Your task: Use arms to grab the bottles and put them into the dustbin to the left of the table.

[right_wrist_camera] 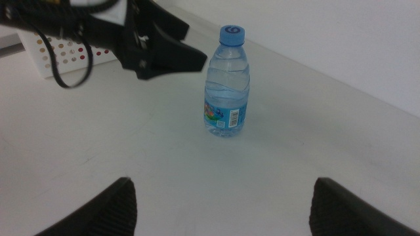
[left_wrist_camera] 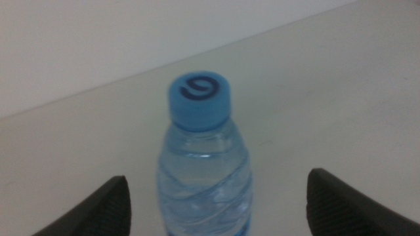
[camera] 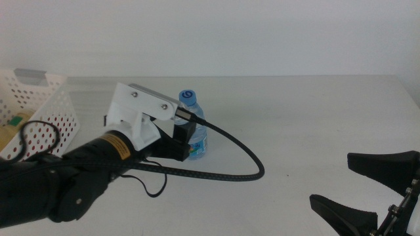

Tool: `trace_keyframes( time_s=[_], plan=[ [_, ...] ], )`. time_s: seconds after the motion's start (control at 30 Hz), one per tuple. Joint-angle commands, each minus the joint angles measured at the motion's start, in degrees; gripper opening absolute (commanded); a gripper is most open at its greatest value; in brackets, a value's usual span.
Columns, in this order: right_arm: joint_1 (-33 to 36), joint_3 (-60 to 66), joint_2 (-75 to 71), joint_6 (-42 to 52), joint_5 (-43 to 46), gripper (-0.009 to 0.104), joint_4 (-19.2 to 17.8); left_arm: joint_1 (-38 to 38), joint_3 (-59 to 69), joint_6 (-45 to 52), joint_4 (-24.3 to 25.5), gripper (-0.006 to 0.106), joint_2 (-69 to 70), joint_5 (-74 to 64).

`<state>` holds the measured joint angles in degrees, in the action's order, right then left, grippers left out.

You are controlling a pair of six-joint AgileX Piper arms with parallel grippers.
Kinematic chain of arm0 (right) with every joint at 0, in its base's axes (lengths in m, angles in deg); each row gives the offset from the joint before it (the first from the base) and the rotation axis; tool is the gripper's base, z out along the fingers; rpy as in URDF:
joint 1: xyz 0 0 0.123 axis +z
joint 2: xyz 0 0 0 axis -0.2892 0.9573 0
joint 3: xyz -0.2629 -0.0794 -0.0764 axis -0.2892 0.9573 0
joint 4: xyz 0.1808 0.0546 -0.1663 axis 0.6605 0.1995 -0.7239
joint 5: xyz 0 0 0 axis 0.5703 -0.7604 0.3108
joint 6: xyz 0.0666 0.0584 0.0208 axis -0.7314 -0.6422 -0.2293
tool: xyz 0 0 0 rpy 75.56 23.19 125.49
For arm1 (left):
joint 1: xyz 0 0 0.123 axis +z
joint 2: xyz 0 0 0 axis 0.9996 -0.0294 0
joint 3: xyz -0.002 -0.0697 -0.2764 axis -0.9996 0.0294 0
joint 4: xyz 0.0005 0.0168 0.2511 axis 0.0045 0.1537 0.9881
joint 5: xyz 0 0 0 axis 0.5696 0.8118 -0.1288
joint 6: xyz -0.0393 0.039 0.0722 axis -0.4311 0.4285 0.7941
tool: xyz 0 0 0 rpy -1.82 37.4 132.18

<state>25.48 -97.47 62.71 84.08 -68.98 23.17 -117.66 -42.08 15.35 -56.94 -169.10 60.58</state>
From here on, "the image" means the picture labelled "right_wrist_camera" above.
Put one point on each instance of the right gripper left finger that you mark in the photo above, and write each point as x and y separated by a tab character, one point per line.
108	213

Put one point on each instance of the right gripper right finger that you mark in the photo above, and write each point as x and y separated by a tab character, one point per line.
341	213

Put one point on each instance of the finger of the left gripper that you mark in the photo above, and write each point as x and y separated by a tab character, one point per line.
167	23
177	60

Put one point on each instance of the clear water bottle blue cap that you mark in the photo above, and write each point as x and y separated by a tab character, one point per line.
226	85

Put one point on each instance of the white perforated plastic basket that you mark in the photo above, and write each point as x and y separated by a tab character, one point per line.
33	70

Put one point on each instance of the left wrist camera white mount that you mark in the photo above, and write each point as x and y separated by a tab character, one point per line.
115	14

